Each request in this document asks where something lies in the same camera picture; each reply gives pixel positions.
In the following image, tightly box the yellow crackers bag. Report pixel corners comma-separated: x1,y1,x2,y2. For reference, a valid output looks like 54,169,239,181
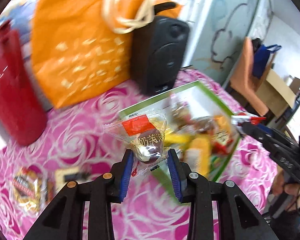
12,167,54,213

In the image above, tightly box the orange tote bag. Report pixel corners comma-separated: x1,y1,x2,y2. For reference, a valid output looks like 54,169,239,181
30,0,183,110

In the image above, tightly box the brown cardboard box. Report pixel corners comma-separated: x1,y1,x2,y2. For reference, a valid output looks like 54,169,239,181
256,69,296,118

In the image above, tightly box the red orange snack packet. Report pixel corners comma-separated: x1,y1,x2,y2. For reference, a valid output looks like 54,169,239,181
212,129,233,155

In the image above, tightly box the orange chair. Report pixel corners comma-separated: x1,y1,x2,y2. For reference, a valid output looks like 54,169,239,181
230,37,269,116

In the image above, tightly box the yellow snack packet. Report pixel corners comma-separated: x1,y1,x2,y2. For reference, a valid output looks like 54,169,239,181
55,166,90,189

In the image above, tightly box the yellow chips bag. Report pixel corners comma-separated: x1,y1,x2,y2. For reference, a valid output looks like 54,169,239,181
164,133,193,147

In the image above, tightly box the black speaker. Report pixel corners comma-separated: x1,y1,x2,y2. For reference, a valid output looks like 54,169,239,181
129,2,190,95

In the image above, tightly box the red thermos jug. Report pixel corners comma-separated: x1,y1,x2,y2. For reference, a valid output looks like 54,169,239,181
0,20,47,146

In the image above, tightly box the person right hand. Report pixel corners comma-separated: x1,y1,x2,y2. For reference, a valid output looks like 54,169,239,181
271,170,300,212

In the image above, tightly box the green cardboard box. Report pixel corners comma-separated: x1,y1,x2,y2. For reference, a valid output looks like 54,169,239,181
117,80,242,198

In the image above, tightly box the blue bag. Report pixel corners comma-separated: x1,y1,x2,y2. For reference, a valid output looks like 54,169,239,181
252,44,282,79

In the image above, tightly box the red white candy wrapper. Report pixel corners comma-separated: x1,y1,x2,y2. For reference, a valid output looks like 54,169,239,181
231,112,266,126

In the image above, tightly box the orange snack pack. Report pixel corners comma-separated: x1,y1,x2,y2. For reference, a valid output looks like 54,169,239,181
184,135,212,178

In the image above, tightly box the clear chocolate snack pack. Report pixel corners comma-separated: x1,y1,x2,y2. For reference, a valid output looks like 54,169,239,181
103,110,167,177

